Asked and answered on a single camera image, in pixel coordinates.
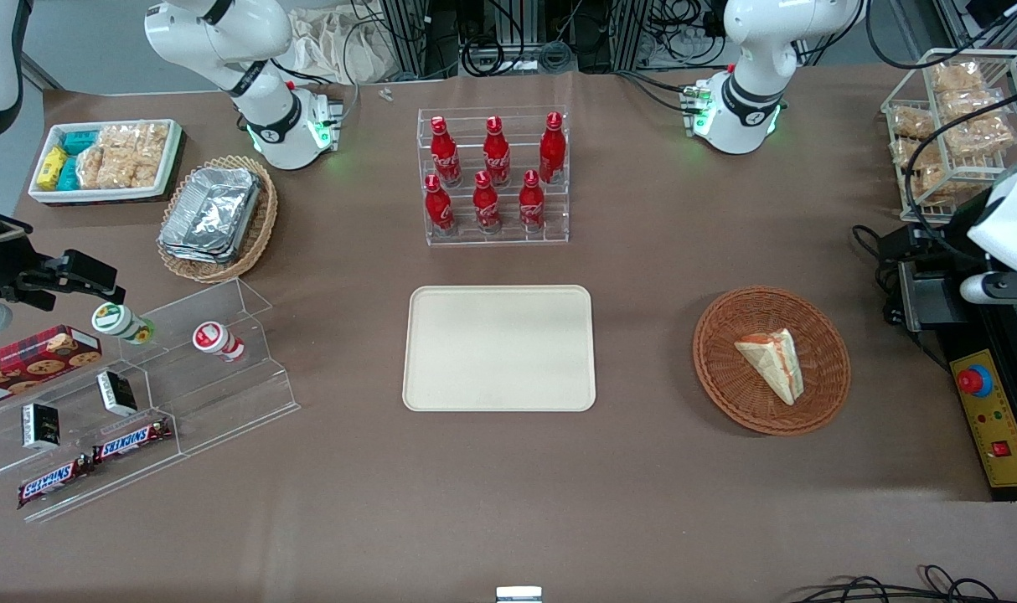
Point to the clear bag fried snack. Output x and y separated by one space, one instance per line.
957 77
927 184
973 105
915 152
912 123
982 138

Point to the red cookie box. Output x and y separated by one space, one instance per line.
31 360

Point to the beige cloth bag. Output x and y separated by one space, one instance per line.
332 46

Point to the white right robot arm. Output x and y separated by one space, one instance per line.
257 50

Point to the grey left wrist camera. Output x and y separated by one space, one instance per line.
998 289

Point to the clear acrylic bottle rack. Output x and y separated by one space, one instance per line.
559 226

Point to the snickers bar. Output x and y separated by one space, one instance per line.
131 440
54 481

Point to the triangular sandwich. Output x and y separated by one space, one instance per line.
775 360

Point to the yellow snack pack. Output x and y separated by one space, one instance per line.
52 167

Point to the small black white box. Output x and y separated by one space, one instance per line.
117 394
41 425

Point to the white rectangular snack bin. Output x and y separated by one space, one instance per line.
169 163

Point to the small white metal bracket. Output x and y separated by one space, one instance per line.
518 595

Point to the stack of foil trays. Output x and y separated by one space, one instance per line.
211 213

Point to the red emergency stop button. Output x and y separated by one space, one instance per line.
974 381

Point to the green white yoghurt cup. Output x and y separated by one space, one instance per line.
115 321

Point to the clear acrylic stepped display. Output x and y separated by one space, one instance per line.
224 402

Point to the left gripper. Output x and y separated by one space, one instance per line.
967 219

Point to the red white yoghurt cup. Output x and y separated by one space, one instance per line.
215 339

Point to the yellow control panel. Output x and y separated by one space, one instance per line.
998 427

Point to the black countertop appliance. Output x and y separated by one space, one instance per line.
936 293

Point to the brown wicker basket round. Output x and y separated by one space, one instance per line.
726 377

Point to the red cola bottle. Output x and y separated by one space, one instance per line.
552 151
439 209
486 205
446 155
531 205
497 155

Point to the beige plastic tray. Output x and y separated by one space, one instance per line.
498 347

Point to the light wicker basket oval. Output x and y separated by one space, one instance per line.
261 226

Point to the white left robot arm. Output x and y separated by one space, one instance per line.
747 84

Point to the clear bag rice crackers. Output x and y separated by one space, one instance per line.
123 155

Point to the teal snack pack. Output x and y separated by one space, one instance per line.
68 174
80 141

